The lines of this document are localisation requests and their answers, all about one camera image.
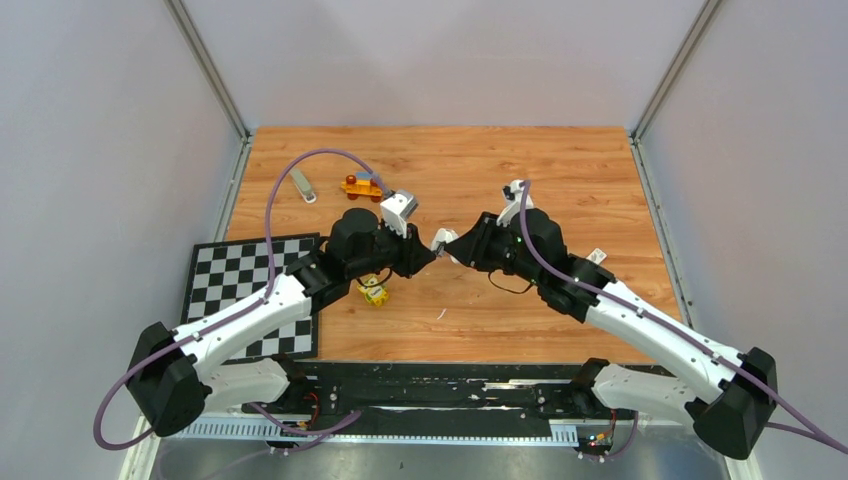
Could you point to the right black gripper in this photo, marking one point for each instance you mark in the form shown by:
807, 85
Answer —
472, 247

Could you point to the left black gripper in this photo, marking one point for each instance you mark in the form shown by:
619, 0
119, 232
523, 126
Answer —
411, 258

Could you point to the small white stapler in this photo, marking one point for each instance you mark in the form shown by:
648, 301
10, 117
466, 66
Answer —
442, 238

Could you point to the white staple box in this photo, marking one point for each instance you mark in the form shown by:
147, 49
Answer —
597, 256

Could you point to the grey white stapler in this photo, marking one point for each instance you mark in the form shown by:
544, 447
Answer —
303, 186

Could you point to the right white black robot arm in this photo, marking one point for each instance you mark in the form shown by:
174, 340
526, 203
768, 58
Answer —
716, 390

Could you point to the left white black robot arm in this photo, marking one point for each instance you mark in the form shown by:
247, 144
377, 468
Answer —
176, 375

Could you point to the yellow owl toy block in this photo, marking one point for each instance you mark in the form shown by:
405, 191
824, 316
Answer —
374, 293

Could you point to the orange toy car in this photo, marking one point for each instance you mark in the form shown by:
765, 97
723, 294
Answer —
362, 184

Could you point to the checkerboard calibration mat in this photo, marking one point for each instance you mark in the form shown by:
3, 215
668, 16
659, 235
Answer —
223, 273

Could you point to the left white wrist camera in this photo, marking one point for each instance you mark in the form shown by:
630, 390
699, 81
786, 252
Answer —
396, 211

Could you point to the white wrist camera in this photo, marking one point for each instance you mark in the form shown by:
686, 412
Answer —
513, 193
396, 211

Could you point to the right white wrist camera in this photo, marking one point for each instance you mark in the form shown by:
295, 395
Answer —
513, 193

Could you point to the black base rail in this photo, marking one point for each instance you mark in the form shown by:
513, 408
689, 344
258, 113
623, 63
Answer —
424, 403

